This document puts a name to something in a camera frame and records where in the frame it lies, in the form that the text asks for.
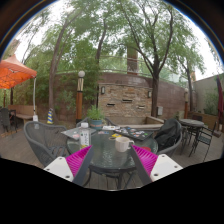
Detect slim wooden lamp post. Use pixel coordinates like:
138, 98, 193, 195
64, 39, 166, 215
183, 87, 190, 119

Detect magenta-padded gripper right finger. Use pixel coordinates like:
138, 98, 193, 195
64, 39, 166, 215
129, 144, 184, 186

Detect clear plastic drink bottle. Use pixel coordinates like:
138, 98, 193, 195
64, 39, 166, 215
79, 122, 92, 149

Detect tall forked green tree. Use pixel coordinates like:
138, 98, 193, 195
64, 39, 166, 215
113, 0, 204, 118

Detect white ribbed mug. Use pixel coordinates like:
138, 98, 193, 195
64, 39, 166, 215
114, 136, 135, 153

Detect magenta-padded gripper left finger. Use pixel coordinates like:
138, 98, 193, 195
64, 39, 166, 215
43, 145, 96, 187

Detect dark patio chair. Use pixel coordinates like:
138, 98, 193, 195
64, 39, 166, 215
0, 107, 18, 133

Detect green plant in blue pot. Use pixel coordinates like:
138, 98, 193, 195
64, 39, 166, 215
85, 105, 106, 130

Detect round dark patio table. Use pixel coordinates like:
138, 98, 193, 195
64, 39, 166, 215
179, 118, 205, 148

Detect orange canopy tent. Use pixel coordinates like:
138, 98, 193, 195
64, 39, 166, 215
0, 54, 39, 123

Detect blue yellow striped cone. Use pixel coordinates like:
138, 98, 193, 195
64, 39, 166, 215
46, 107, 55, 125

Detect wooden lamp post with globe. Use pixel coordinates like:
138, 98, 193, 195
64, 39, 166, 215
75, 70, 86, 124

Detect tall leaning green tree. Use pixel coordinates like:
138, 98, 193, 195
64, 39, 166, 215
19, 0, 101, 123

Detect black metal chair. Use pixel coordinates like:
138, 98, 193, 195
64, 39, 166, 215
189, 123, 218, 163

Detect black jacket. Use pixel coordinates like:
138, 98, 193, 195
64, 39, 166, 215
153, 118, 183, 151

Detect white paper sheet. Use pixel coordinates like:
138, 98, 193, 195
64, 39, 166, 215
101, 125, 118, 132

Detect wooden bench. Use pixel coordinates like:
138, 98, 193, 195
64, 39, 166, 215
8, 104, 36, 123

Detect grey laptop with stickers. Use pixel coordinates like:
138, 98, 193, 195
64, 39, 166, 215
60, 127, 98, 140

